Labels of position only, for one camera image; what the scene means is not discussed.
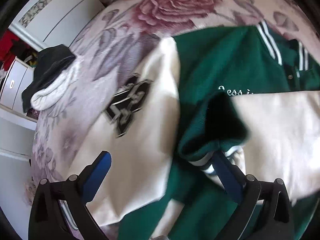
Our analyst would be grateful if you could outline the green white varsity jacket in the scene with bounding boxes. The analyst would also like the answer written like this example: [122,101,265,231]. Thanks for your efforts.
[78,22,319,239]

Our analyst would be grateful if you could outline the red hanging clothes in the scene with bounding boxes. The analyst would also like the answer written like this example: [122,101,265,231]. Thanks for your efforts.
[1,30,30,71]

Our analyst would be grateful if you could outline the black and white garment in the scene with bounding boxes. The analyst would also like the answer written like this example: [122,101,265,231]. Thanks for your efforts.
[22,44,84,113]

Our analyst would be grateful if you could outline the floral purple bed blanket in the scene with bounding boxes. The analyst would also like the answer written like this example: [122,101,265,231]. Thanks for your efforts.
[31,0,319,185]

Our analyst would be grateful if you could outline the white sliding wardrobe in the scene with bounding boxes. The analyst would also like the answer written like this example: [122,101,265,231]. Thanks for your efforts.
[9,0,104,51]

